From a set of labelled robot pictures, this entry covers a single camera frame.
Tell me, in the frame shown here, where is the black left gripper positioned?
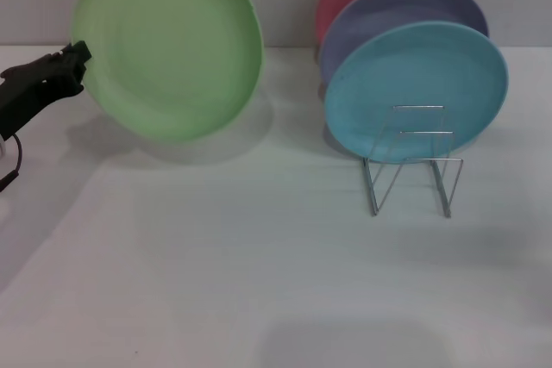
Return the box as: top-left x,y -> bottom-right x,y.
0,40 -> 94,140

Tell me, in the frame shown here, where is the green round plate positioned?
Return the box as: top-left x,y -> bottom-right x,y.
71,0 -> 265,144

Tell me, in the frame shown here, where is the purple round plate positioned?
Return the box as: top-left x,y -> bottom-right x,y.
319,0 -> 491,85

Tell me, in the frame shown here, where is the light blue round plate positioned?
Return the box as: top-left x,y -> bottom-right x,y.
323,21 -> 510,165

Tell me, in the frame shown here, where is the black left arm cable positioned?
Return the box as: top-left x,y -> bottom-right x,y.
0,132 -> 23,193

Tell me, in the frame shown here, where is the metal wire plate rack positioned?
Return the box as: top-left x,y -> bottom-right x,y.
362,103 -> 465,220

